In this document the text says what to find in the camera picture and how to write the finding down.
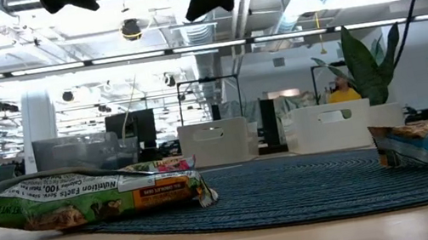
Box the orange green granola bar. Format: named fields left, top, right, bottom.
left=119, top=152, right=198, bottom=182

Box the green white granola bar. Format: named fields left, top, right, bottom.
left=0, top=145, right=220, bottom=240

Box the long ceiling light strip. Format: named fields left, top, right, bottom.
left=0, top=4, right=428, bottom=89

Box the black ceiling device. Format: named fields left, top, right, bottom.
left=119, top=16, right=144, bottom=43

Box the white pillar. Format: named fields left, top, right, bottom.
left=14, top=87, right=65, bottom=175

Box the black column speaker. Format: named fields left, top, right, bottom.
left=258, top=98, right=282, bottom=150

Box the black monitor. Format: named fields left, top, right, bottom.
left=103, top=107, right=160, bottom=155

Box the small dark grey bin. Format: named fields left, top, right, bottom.
left=31, top=124, right=144, bottom=183

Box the light grey plastic bin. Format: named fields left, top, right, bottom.
left=175, top=113, right=264, bottom=172

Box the person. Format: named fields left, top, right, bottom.
left=323, top=72, right=362, bottom=106

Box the green succulent plant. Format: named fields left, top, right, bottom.
left=306, top=17, right=411, bottom=115

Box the white plastic bin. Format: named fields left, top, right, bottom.
left=281, top=96, right=377, bottom=160

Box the round dark blue mat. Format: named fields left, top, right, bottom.
left=77, top=132, right=428, bottom=240

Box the black stand frame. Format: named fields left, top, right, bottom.
left=174, top=71, right=245, bottom=127

